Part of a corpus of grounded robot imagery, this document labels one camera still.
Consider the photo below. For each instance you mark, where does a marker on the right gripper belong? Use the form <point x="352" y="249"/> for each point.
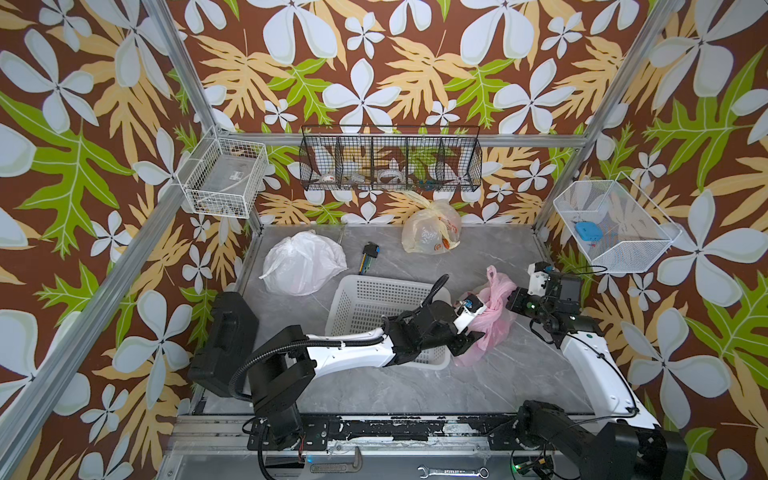
<point x="515" y="303"/>

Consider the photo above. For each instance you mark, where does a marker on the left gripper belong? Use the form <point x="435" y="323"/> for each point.
<point x="459" y="341"/>

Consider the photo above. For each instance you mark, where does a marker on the pink apple-print plastic bag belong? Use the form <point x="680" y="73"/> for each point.
<point x="495" y="322"/>

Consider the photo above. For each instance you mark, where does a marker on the white perforated plastic basket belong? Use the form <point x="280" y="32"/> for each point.
<point x="360" y="305"/>

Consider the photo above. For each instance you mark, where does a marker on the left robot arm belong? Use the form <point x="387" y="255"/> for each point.
<point x="273" y="377"/>

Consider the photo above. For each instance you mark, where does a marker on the yellow orange-print plastic bag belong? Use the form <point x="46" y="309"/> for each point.
<point x="433" y="229"/>

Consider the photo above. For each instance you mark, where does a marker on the white plastic bag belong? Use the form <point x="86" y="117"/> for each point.
<point x="302" y="264"/>

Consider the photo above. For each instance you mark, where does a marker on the blue object in basket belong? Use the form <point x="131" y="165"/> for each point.
<point x="588" y="231"/>

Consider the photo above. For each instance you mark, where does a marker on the silver wrench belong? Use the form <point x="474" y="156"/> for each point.
<point x="427" y="472"/>

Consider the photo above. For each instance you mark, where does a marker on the black tool case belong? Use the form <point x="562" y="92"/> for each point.
<point x="231" y="341"/>

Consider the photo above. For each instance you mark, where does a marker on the white wire basket right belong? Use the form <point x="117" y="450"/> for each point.
<point x="637" y="231"/>

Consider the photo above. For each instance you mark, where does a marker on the white wire basket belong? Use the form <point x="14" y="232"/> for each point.
<point x="637" y="231"/>
<point x="222" y="176"/>

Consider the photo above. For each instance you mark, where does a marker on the small black connector with wires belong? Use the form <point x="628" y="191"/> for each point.
<point x="369" y="254"/>

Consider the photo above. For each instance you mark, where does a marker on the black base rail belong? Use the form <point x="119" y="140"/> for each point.
<point x="316" y="432"/>

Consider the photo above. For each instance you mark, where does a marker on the black wire wall basket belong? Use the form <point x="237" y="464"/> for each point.
<point x="396" y="158"/>

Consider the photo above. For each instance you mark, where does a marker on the white wire basket left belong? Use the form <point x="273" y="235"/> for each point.
<point x="222" y="176"/>

